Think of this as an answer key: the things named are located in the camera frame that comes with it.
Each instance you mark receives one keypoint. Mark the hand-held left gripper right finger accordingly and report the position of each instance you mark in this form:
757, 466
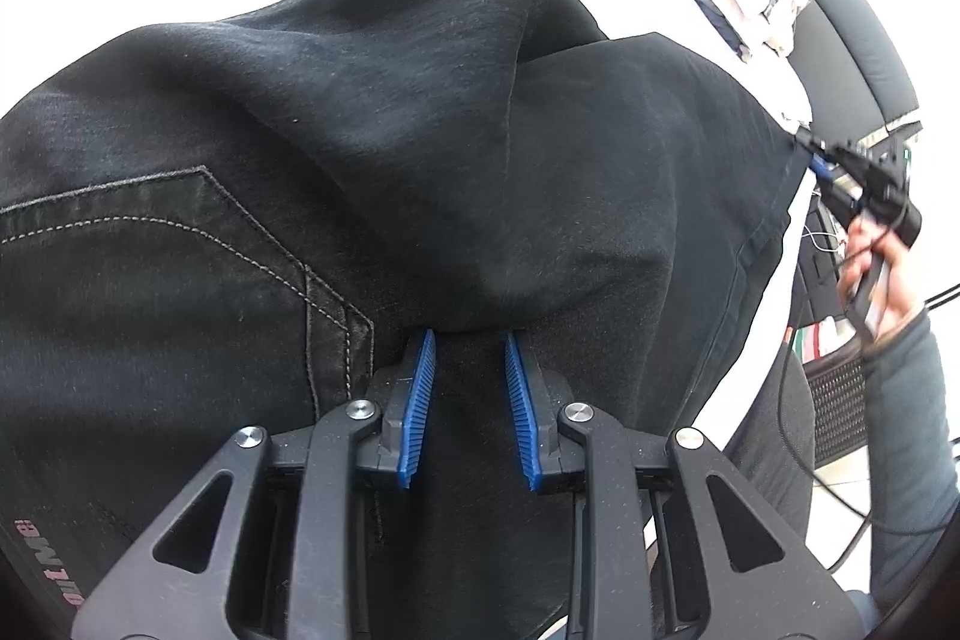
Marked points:
521, 407

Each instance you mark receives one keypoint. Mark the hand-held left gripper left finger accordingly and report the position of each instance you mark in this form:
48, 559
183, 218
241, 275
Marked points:
416, 407

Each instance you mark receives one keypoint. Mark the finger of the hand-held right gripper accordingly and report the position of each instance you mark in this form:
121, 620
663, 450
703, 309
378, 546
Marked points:
825, 147
831, 183

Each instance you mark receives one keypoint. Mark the black denim pants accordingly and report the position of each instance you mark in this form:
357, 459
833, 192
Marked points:
375, 123

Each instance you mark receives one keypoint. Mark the person's right forearm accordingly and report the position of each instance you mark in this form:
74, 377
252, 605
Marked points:
915, 460

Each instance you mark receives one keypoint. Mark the person's right hand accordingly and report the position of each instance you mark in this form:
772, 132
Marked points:
904, 287

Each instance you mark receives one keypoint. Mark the grey padded headboard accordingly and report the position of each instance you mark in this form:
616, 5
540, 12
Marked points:
855, 25

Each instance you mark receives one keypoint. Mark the striped cloth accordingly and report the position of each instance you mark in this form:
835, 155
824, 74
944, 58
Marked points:
814, 340

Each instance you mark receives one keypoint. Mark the black mesh basket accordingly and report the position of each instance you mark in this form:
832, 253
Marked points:
836, 407

